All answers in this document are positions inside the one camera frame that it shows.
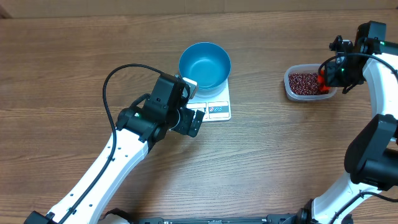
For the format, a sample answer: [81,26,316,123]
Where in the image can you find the red scoop blue handle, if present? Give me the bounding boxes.
[317,70,330,95]

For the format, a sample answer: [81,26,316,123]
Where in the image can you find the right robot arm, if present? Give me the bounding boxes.
[285,21,397,223]

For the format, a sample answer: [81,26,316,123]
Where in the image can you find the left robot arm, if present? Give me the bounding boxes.
[25,73,205,223]

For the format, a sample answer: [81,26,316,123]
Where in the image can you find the white digital kitchen scale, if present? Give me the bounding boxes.
[187,80,231,122]

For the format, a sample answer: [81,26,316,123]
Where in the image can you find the blue bowl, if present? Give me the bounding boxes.
[178,42,232,92]

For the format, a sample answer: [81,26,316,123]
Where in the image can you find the red beans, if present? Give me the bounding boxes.
[288,73,323,95]

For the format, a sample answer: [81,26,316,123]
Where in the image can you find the clear plastic container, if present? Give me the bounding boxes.
[284,64,338,102]

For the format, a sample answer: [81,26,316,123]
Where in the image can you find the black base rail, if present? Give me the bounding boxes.
[102,208,354,224]

